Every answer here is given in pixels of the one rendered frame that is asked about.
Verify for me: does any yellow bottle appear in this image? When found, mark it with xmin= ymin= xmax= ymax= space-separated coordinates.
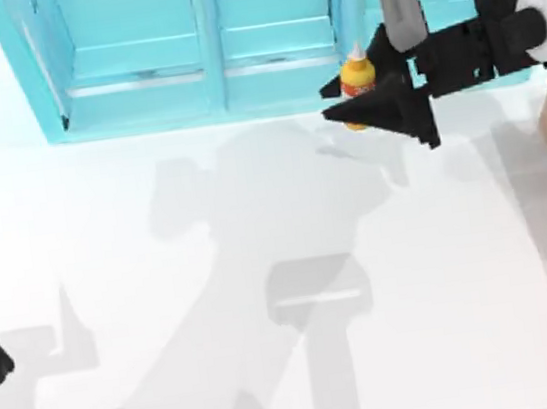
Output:
xmin=335 ymin=39 xmax=386 ymax=134

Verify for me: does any pale grey rounded box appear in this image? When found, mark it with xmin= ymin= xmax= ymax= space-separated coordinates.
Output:
xmin=378 ymin=0 xmax=432 ymax=57

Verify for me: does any light blue rack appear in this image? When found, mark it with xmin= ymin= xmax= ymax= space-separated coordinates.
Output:
xmin=0 ymin=0 xmax=537 ymax=154

